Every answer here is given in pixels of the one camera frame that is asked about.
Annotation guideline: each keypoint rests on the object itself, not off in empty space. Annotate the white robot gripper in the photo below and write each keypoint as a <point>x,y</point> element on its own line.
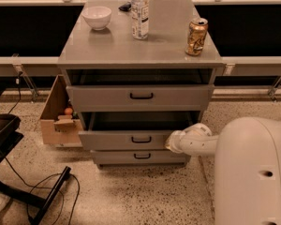
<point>176,140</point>

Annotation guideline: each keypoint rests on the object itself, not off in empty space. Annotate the grey drawer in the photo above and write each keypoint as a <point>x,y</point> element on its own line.
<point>138,157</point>
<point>139,98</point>
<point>115,131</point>

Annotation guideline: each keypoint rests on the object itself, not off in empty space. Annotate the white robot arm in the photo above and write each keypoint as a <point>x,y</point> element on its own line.
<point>247,168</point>

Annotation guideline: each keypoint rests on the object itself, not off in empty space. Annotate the grey top drawer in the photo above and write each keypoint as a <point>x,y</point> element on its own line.
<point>139,98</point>

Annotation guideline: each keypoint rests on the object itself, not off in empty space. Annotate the grey bottom drawer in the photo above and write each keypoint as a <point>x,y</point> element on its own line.
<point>138,157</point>

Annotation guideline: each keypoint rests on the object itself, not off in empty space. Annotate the grey drawer cabinet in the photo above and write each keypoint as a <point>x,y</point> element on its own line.
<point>113,57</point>

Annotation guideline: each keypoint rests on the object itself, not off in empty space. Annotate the gold soda can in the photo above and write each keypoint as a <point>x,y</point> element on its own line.
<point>197,32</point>

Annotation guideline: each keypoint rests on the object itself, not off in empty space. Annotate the orange fruit in box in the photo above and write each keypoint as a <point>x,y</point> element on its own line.
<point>68,111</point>

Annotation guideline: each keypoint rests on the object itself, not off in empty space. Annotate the cardboard box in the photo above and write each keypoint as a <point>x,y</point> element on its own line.
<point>57,128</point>

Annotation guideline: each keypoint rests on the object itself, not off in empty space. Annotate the clear plastic water bottle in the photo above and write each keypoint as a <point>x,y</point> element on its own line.
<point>140,18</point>

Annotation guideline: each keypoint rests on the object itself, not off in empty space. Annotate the small black object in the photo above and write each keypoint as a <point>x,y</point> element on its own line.
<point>125,7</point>

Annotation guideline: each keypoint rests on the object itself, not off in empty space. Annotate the white ceramic bowl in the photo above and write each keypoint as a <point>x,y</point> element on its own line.
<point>97,17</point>

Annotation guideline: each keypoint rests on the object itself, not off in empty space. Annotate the black metal stand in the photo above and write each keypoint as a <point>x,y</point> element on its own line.
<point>29,167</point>

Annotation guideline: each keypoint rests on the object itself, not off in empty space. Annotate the metal railing bracket right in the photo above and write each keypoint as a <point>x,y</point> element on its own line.
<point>274,87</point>

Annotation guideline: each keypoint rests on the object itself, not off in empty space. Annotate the metal railing bracket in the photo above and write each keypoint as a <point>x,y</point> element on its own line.
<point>274,87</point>
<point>21,73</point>

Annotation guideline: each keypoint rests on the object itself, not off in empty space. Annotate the metal railing bracket left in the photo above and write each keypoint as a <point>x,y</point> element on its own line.
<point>21,73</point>

